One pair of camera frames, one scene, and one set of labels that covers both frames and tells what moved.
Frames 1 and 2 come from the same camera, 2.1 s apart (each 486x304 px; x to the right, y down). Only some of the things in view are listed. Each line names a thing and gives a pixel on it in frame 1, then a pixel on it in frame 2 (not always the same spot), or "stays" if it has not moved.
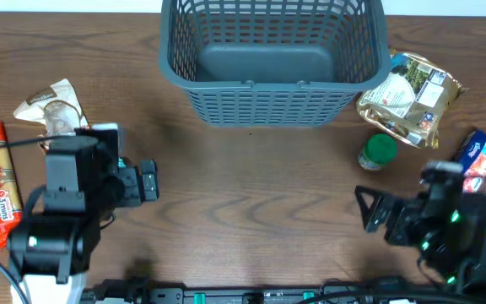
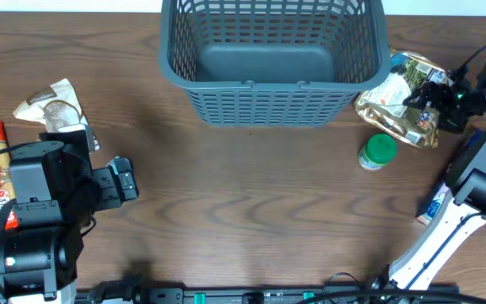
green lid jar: [380, 150] stays
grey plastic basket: [269, 63] stays
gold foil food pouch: [413, 104] stays
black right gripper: [403, 213] -> [455, 124]
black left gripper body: [136, 192] -> [112, 190]
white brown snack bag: [58, 108] stays
